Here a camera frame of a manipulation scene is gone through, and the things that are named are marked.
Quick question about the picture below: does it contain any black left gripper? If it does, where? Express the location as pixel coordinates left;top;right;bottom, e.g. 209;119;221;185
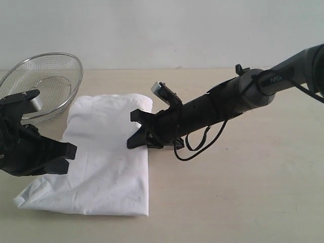
1;124;77;177

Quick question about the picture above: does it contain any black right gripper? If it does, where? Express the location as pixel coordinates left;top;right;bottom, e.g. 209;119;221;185
127;106;187;149

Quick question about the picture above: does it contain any white t-shirt red lettering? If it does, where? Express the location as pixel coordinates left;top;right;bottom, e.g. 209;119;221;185
13;94;153;216

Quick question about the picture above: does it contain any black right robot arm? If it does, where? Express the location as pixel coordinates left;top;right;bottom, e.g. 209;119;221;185
127;45;323;151

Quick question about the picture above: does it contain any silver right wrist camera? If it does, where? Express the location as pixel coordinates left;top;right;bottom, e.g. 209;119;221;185
151;82;182;107

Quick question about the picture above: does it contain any metal wire mesh basket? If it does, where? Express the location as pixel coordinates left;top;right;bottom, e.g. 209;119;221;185
1;52;84;124

